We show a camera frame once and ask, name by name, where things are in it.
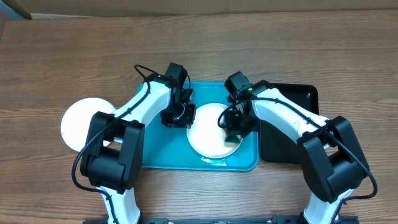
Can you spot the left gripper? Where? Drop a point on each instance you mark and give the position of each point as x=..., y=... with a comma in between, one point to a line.
x=185, y=122

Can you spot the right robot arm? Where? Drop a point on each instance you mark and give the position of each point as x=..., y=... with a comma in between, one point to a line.
x=332, y=161

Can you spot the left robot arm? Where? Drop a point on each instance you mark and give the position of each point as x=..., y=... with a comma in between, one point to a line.
x=110, y=161

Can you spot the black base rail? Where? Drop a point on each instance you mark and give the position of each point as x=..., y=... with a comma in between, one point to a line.
x=217, y=221

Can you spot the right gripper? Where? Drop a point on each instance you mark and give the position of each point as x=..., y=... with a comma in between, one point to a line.
x=234, y=129

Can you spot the green yellow sponge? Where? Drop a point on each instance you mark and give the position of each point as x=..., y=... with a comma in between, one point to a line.
x=232, y=139

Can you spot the black rectangular tray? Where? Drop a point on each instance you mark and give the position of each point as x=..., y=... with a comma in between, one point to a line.
x=274, y=145

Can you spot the white plate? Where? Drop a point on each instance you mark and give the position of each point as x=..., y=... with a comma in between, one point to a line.
x=76, y=120
x=205, y=136

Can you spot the dark object top left corner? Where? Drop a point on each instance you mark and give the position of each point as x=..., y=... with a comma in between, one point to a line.
x=12, y=10

